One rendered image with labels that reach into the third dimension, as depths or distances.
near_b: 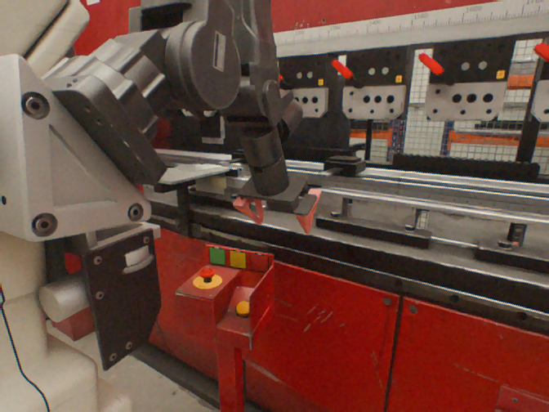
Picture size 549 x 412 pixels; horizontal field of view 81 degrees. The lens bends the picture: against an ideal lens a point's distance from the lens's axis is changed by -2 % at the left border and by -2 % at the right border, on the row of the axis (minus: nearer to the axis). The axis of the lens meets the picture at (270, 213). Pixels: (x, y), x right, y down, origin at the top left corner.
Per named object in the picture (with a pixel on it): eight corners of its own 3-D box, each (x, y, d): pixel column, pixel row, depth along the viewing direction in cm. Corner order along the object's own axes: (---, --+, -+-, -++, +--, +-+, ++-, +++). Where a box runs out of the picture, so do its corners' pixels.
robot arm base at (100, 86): (-16, 94, 24) (82, 89, 19) (60, 38, 28) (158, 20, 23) (70, 173, 31) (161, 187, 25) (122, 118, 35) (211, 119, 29)
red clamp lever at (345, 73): (333, 57, 79) (361, 83, 77) (340, 59, 82) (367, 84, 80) (328, 64, 80) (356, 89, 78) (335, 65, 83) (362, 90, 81)
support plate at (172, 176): (132, 178, 103) (132, 175, 103) (193, 166, 124) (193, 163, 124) (171, 185, 94) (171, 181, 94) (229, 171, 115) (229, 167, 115)
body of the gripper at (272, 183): (257, 178, 59) (247, 143, 55) (310, 185, 55) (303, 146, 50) (240, 202, 55) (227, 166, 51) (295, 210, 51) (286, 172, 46)
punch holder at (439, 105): (422, 119, 76) (433, 42, 71) (428, 118, 82) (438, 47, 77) (499, 121, 68) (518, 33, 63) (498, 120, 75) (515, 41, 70)
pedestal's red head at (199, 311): (178, 333, 82) (171, 269, 77) (209, 300, 96) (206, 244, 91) (251, 351, 76) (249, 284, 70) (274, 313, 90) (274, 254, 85)
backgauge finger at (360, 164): (303, 179, 104) (304, 163, 103) (334, 167, 125) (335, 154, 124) (339, 183, 98) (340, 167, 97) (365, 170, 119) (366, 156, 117)
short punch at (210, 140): (200, 142, 120) (198, 116, 117) (204, 142, 122) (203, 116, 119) (221, 144, 115) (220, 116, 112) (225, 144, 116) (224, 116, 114)
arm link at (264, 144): (229, 132, 46) (264, 132, 43) (252, 109, 50) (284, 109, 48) (242, 171, 51) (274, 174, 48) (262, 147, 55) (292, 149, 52)
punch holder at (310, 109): (276, 117, 96) (277, 56, 91) (291, 116, 103) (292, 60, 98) (323, 118, 89) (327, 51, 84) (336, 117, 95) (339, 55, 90)
